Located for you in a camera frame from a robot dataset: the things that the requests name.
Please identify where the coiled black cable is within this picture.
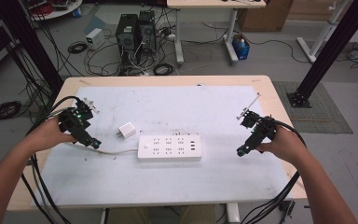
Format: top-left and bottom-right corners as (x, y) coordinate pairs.
(152, 63), (176, 77)
(67, 40), (89, 55)
(0, 100), (23, 122)

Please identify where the black computer tower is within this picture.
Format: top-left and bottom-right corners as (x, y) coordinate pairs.
(115, 13), (139, 77)
(137, 9), (158, 64)

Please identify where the long black floor cable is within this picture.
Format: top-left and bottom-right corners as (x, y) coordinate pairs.
(245, 37), (312, 65)

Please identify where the white table leg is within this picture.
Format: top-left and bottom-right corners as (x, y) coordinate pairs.
(226, 203), (241, 224)

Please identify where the round white table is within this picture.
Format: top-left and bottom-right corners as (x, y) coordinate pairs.
(21, 0), (84, 21)

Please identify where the white power strip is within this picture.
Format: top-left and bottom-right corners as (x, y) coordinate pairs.
(137, 134), (203, 162)

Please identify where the grey floor mat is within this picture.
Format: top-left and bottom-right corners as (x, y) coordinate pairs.
(272, 80), (354, 135)

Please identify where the white metal stand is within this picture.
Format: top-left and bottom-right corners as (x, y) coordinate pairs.
(296, 0), (347, 64)

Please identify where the person's left hand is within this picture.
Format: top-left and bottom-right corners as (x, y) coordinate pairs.
(27, 117), (77, 153)

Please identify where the white power supply box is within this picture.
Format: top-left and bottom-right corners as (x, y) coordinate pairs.
(85, 27), (105, 51)

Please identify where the white power strip cable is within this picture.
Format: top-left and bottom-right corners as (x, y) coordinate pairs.
(64, 141), (140, 156)

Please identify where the white charger plug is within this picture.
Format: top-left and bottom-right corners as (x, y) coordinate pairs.
(116, 121), (137, 140)

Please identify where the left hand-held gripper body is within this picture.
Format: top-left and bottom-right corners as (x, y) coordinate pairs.
(58, 97), (101, 139)

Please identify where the white table mat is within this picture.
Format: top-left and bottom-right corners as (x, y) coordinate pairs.
(32, 85), (294, 208)

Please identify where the black metal post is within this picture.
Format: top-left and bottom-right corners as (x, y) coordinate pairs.
(286, 0), (358, 109)
(0, 0), (65, 96)

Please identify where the cardboard box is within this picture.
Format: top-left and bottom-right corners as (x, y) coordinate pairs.
(237, 0), (295, 33)

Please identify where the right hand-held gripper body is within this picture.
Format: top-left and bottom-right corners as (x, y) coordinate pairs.
(236, 91), (278, 142)

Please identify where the white-legged wooden desk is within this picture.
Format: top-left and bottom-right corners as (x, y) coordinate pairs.
(166, 0), (268, 66)

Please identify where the blue box with bottle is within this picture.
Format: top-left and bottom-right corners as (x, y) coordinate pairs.
(231, 33), (252, 61)

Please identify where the black cable bundle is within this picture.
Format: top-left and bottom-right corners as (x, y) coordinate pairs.
(20, 95), (82, 224)
(241, 119), (308, 224)

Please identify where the person's right hand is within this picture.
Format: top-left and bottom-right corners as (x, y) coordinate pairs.
(255, 125), (307, 166)

